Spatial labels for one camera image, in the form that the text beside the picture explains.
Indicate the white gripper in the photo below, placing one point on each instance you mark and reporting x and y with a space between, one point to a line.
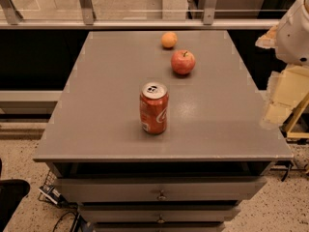
294 39

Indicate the red apple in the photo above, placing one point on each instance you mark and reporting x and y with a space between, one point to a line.
182 62

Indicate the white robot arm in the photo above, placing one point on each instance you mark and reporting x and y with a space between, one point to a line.
290 40

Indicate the orange fruit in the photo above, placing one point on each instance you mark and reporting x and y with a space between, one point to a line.
169 39

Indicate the red soda can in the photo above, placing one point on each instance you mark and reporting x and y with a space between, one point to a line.
154 100

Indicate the grey drawer cabinet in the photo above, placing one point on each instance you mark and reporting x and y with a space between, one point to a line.
138 148

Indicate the top grey drawer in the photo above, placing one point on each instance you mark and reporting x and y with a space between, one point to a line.
159 189

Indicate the grey drawer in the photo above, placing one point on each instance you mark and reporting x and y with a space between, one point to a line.
159 189
159 214

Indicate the glass railing with metal posts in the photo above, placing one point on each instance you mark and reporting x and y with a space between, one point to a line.
160 14

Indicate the black chair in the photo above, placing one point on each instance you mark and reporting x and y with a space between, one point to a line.
12 191

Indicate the yellow wooden frame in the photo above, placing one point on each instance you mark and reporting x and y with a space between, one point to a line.
289 128

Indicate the wire basket on floor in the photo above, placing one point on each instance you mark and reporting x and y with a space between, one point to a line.
48 193

